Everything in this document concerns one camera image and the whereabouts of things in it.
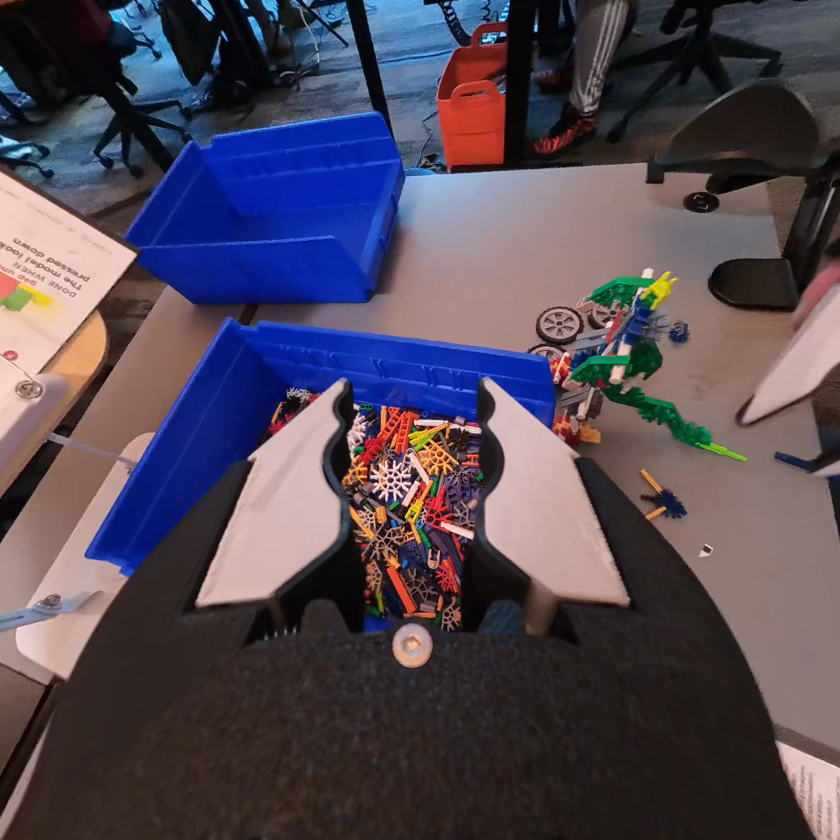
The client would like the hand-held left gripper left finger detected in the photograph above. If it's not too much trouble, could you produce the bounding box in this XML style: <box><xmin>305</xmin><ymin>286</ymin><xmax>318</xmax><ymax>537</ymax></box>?
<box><xmin>196</xmin><ymin>380</ymin><xmax>364</xmax><ymax>626</ymax></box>

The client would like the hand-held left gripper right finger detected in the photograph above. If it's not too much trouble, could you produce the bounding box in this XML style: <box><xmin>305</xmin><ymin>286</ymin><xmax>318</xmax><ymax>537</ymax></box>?
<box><xmin>462</xmin><ymin>378</ymin><xmax>632</xmax><ymax>628</ymax></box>

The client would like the black metal pole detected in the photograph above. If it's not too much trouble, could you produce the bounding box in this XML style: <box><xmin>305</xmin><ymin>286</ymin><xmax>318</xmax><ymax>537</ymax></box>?
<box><xmin>347</xmin><ymin>0</ymin><xmax>393</xmax><ymax>128</ymax></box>

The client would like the black office chair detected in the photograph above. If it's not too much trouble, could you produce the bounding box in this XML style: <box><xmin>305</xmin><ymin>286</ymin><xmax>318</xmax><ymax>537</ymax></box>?
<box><xmin>0</xmin><ymin>0</ymin><xmax>195</xmax><ymax>179</ymax></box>
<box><xmin>607</xmin><ymin>0</ymin><xmax>786</xmax><ymax>143</ymax></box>

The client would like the printed toy model leaflet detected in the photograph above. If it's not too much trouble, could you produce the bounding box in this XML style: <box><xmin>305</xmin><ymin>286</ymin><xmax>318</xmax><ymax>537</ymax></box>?
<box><xmin>776</xmin><ymin>741</ymin><xmax>840</xmax><ymax>840</ymax></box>

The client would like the blue connector orange rod piece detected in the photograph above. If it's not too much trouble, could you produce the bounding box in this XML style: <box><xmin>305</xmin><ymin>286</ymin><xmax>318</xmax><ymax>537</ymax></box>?
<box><xmin>638</xmin><ymin>468</ymin><xmax>690</xmax><ymax>523</ymax></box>

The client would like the red rod toy assembly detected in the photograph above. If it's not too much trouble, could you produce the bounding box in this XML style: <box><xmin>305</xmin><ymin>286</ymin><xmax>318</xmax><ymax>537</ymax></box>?
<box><xmin>528</xmin><ymin>269</ymin><xmax>689</xmax><ymax>443</ymax></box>

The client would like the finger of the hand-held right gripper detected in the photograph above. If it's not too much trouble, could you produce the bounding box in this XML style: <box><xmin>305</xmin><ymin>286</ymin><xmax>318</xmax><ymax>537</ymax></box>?
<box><xmin>735</xmin><ymin>269</ymin><xmax>840</xmax><ymax>427</ymax></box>

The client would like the blue plastic bin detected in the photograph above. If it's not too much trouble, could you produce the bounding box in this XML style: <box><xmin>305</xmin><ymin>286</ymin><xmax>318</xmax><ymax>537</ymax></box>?
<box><xmin>125</xmin><ymin>112</ymin><xmax>406</xmax><ymax>307</ymax></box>
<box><xmin>86</xmin><ymin>318</ymin><xmax>560</xmax><ymax>634</ymax></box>

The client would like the red crate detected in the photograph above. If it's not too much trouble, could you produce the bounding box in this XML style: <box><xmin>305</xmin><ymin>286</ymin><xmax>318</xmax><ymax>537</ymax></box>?
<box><xmin>436</xmin><ymin>23</ymin><xmax>510</xmax><ymax>170</ymax></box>

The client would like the building instruction sheet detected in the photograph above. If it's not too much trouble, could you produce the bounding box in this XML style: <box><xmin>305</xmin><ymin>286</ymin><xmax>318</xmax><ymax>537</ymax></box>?
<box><xmin>0</xmin><ymin>168</ymin><xmax>140</xmax><ymax>376</ymax></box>

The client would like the green leafy toy piece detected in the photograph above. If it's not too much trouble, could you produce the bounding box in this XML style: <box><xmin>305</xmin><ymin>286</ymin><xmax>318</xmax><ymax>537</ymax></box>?
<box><xmin>615</xmin><ymin>386</ymin><xmax>749</xmax><ymax>464</ymax></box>

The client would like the pile of colourful toy pieces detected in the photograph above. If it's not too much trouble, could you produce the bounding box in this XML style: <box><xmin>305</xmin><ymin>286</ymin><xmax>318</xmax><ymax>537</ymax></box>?
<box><xmin>268</xmin><ymin>386</ymin><xmax>489</xmax><ymax>634</ymax></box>

